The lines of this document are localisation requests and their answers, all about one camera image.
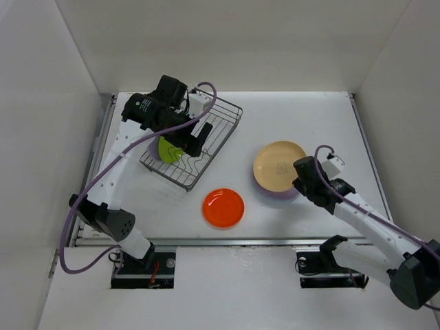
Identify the green plate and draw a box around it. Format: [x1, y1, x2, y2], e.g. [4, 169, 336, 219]
[158, 137, 184, 164]

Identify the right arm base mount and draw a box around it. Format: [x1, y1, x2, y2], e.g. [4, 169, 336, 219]
[294, 251, 369, 289]

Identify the light purple plate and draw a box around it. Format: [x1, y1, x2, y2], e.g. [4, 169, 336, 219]
[252, 176, 299, 201]

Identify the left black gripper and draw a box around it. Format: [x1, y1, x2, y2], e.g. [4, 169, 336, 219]
[159, 107, 212, 157]

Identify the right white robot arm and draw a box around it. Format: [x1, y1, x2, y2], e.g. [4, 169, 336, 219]
[293, 156, 439, 310]

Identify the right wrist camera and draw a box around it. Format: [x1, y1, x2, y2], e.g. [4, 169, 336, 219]
[321, 153, 345, 179]

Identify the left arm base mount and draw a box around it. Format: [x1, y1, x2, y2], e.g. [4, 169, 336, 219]
[108, 247, 176, 289]

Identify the orange plate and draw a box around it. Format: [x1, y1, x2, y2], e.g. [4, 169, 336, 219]
[202, 188, 245, 229]

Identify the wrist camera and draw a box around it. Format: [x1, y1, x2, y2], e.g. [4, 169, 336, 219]
[188, 92, 212, 117]
[321, 153, 345, 179]

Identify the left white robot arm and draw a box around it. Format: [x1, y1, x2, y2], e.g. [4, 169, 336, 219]
[68, 76, 217, 273]

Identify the yellow plate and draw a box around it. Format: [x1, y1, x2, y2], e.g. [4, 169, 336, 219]
[253, 140, 307, 196]

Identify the grey wire dish rack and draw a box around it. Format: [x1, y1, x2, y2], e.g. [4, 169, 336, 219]
[140, 98, 243, 192]

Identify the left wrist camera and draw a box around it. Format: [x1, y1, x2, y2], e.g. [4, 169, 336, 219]
[188, 92, 212, 117]

